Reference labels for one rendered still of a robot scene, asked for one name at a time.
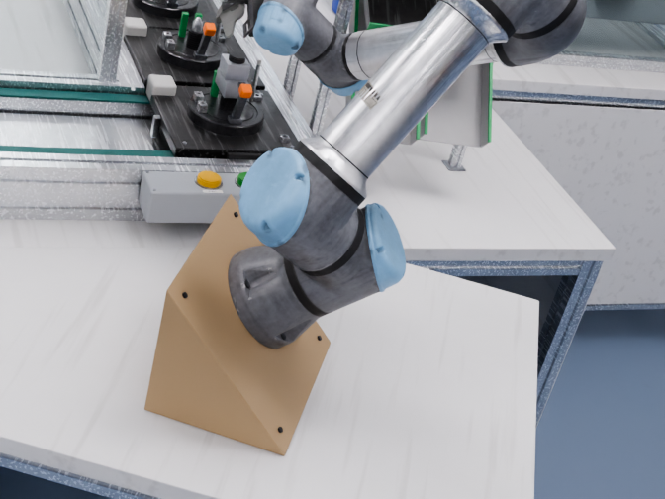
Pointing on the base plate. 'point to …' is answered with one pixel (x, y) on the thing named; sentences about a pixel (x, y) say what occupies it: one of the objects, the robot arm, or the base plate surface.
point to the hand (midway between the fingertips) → (243, 17)
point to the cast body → (232, 73)
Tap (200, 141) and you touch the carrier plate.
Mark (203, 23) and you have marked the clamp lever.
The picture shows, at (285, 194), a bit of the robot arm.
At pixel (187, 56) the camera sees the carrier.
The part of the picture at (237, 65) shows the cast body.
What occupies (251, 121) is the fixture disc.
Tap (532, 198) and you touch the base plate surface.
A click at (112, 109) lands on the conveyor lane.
